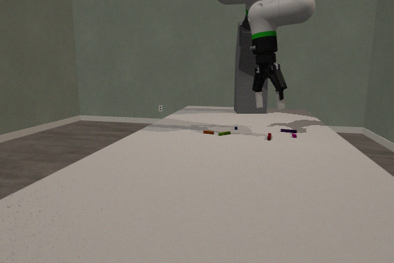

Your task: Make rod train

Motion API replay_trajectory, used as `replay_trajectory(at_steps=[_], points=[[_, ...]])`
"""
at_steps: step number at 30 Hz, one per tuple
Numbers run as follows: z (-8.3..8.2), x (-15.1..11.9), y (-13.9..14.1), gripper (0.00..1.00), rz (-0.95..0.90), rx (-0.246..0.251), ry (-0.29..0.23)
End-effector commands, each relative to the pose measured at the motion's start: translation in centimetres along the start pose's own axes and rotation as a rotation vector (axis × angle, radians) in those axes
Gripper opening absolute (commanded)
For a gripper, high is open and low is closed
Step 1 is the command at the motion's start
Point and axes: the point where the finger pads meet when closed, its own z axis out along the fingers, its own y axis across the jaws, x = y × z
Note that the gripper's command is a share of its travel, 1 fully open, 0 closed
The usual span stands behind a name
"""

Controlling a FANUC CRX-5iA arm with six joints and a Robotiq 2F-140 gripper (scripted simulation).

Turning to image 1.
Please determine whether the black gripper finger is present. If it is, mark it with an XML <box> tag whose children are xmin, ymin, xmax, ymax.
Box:
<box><xmin>264</xmin><ymin>64</ymin><xmax>287</xmax><ymax>109</ymax></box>
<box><xmin>252</xmin><ymin>68</ymin><xmax>267</xmax><ymax>108</ymax></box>

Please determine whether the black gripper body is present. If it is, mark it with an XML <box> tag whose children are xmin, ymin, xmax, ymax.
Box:
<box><xmin>255</xmin><ymin>53</ymin><xmax>276</xmax><ymax>78</ymax></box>

